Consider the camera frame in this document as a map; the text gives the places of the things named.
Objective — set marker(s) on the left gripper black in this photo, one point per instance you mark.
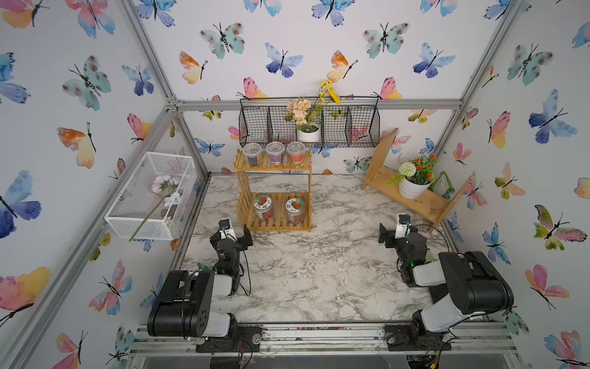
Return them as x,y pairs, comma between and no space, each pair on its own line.
233,241

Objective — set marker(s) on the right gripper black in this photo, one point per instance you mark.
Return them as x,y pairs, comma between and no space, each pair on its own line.
396,240

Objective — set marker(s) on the two-tier bamboo slat shelf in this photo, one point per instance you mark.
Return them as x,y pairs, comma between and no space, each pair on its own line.
245,208

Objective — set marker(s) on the tomato seed jar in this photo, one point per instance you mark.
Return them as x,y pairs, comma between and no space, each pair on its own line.
264,208
295,210

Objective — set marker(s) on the clear tub dark seeds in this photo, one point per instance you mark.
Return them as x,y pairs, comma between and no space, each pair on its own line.
252,154

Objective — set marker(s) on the clear tub purple seeds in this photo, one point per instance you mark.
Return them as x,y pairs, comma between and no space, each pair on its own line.
275,151

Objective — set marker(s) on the clear tub red seeds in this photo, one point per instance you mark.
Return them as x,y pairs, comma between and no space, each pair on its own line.
296,152

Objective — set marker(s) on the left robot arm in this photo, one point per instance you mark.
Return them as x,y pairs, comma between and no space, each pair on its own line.
183,306

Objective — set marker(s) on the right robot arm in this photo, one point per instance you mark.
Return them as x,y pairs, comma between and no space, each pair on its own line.
471,285

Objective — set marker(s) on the tilted wooden corner shelf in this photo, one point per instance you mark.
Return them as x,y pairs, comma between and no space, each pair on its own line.
418,198

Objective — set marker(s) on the green seed packet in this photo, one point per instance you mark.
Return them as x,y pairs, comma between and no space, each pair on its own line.
442,186

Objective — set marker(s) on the white pot orange flowers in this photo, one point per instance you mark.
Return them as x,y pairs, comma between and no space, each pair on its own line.
415,176

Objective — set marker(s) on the pink artificial flower stem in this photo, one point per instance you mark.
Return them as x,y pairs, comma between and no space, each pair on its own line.
166,187

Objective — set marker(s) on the white pot beige flowers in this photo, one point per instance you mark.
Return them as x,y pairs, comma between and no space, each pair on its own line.
308,115

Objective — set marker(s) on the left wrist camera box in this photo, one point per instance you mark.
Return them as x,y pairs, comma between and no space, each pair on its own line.
226,230

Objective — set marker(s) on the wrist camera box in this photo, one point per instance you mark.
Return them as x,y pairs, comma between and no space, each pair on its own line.
403,223
226,230

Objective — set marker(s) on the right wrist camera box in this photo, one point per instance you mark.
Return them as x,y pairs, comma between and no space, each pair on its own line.
403,223

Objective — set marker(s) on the green handled garden tool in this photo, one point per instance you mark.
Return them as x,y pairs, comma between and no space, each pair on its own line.
204,268

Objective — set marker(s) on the white mesh wall box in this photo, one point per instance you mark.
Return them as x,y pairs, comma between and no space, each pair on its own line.
135,200

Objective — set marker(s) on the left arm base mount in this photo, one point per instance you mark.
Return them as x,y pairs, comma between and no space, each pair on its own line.
241,338

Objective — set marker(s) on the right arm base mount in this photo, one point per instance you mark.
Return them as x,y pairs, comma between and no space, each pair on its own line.
408,337

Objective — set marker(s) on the black wire wall basket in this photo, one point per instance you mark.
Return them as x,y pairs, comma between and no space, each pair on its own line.
351,123

